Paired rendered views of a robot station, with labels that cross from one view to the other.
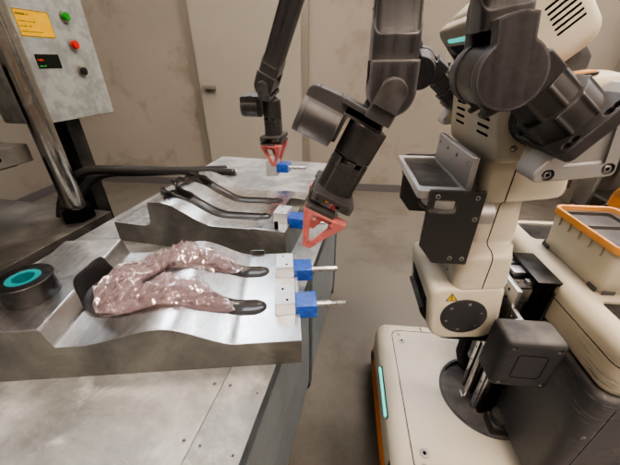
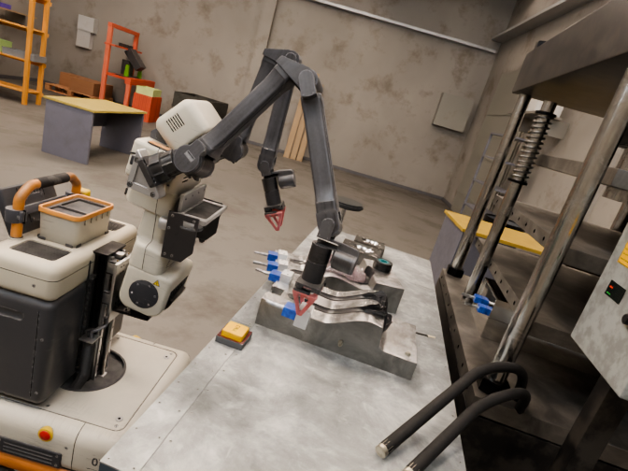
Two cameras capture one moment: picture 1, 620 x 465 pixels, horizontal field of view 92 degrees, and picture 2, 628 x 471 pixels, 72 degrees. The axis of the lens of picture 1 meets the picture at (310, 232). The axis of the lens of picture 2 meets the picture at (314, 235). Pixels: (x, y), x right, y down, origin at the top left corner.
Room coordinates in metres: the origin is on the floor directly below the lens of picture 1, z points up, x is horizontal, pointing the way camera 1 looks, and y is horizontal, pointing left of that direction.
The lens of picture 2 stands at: (2.10, -0.01, 1.48)
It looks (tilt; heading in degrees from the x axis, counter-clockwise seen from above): 16 degrees down; 175
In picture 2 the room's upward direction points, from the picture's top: 16 degrees clockwise
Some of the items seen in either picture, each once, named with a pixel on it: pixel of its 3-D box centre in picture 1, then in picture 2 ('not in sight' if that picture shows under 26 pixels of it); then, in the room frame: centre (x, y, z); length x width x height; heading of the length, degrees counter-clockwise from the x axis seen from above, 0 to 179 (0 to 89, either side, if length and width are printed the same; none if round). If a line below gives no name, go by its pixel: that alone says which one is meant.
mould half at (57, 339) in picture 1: (170, 294); (335, 274); (0.45, 0.27, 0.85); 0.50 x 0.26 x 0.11; 94
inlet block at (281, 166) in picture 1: (286, 167); (287, 309); (1.01, 0.08, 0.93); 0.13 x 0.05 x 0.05; 77
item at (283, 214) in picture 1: (300, 220); (273, 275); (0.70, 0.02, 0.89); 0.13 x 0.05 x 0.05; 77
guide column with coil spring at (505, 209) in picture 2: not in sight; (491, 243); (0.19, 0.97, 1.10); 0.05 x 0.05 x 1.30
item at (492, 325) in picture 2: not in sight; (541, 324); (0.47, 1.18, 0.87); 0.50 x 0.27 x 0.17; 77
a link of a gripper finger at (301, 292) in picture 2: (276, 149); (305, 298); (1.03, 0.11, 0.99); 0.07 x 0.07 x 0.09; 77
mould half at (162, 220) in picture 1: (218, 208); (343, 314); (0.82, 0.28, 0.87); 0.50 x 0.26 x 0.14; 77
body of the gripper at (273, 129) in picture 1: (273, 128); (313, 273); (1.02, 0.12, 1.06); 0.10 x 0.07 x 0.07; 167
